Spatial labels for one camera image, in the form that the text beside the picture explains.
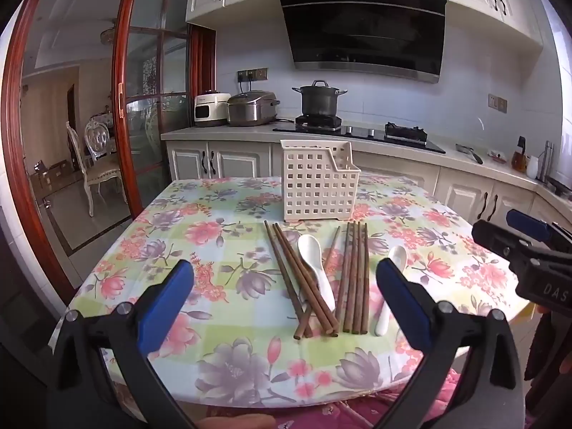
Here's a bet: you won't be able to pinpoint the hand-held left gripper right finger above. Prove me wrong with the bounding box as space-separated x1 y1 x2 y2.
375 258 526 429

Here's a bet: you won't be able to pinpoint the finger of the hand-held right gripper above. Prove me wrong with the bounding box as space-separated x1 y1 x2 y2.
506 209 572 251
471 219 537 262

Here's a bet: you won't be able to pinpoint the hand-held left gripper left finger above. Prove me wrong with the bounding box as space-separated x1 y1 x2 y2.
47 259 197 429

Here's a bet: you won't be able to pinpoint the white ceramic spoon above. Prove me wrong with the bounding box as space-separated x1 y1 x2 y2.
374 246 408 337
297 235 337 312

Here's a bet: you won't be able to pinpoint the bunch of wooden chopsticks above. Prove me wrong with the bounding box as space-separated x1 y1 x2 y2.
263 220 369 340

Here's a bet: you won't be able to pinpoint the white plastic utensil basket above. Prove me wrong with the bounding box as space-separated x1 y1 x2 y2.
280 139 362 223

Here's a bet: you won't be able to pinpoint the person's left hand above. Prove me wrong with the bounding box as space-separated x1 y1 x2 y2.
210 413 275 429

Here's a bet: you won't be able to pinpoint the steel thermos flask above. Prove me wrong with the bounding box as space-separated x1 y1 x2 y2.
537 140 555 183

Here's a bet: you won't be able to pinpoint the oil bottle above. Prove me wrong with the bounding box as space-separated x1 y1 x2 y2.
511 136 528 173

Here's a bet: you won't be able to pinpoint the floral tablecloth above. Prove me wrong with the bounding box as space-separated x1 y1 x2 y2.
49 171 532 412

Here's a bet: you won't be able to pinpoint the small metal ladle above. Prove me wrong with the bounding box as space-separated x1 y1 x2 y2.
456 143 484 164

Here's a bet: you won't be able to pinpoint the white ornate dining chair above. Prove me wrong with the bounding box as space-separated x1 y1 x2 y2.
66 120 130 217
85 115 118 162

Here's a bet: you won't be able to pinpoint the white base cabinets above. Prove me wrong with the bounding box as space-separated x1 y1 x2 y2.
161 123 572 251

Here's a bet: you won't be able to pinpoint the black glass gas hob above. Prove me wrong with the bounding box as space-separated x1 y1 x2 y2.
272 115 447 155

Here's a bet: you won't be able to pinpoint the cardboard boxes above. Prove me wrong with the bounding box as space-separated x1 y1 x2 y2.
29 159 72 202

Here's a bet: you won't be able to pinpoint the white rice cooker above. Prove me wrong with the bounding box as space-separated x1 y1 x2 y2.
193 90 232 127

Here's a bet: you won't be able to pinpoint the red wooden sliding glass door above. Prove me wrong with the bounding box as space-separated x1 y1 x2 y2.
112 0 215 217

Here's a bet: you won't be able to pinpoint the silver rice cooker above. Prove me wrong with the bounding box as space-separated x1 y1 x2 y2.
226 90 281 127

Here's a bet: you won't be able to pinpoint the dark grey stock pot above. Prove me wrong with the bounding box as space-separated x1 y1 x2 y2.
292 80 348 118

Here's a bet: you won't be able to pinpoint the black range hood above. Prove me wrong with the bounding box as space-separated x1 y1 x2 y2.
275 0 448 84

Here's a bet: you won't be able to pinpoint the red wooden door frame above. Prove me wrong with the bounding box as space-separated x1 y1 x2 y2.
0 0 130 296

